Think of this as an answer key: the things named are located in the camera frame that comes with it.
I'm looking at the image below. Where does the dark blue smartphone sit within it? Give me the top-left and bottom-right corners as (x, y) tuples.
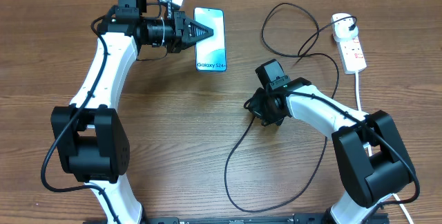
(194, 7), (227, 72)

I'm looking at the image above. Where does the black charging cable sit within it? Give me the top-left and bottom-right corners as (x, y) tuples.
(224, 2), (358, 214)

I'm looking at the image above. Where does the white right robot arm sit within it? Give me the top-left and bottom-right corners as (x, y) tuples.
(244, 77), (418, 223)

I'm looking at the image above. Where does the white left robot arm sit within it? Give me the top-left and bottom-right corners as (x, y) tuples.
(40, 6), (214, 223)

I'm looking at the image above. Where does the white charger plug adapter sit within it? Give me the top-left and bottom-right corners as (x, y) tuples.
(331, 13), (358, 43)

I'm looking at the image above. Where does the white power strip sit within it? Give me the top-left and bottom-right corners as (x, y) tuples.
(337, 37), (367, 74)

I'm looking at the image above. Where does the white power strip cord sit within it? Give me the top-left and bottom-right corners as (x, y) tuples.
(354, 71), (415, 224)

